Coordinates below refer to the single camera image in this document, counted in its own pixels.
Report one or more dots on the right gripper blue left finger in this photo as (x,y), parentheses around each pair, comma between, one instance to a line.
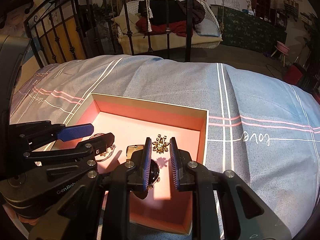
(146,162)

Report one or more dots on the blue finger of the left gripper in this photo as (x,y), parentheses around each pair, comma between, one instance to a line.
(69,133)
(99,143)

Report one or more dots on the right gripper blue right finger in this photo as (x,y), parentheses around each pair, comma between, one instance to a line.
(175,162)

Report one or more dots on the gold flower brooch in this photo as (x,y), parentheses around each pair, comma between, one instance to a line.
(160,145)

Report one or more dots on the grey-blue striped bedspread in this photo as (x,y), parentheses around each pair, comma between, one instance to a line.
(264,129)

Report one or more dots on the white wicker hanging chair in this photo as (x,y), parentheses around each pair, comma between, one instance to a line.
(205,27)

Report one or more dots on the red cushion blanket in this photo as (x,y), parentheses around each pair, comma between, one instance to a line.
(178,28)

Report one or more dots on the dark green patterned cabinet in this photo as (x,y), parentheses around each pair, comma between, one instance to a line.
(248,32)

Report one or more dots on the pink round stool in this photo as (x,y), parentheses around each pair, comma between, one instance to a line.
(284,50)

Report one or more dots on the black iron bed frame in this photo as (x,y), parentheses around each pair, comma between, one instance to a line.
(73,20)

